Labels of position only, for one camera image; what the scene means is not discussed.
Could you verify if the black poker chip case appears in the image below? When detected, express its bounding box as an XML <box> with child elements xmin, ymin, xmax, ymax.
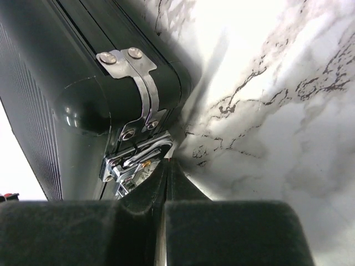
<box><xmin>1</xmin><ymin>1</ymin><xmax>192</xmax><ymax>201</ymax></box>

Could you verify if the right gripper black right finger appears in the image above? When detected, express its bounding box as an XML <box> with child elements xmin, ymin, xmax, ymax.
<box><xmin>165</xmin><ymin>160</ymin><xmax>211</xmax><ymax>211</ymax></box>

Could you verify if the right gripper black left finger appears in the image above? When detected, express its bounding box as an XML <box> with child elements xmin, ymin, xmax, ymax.
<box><xmin>119</xmin><ymin>159</ymin><xmax>168</xmax><ymax>265</ymax></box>

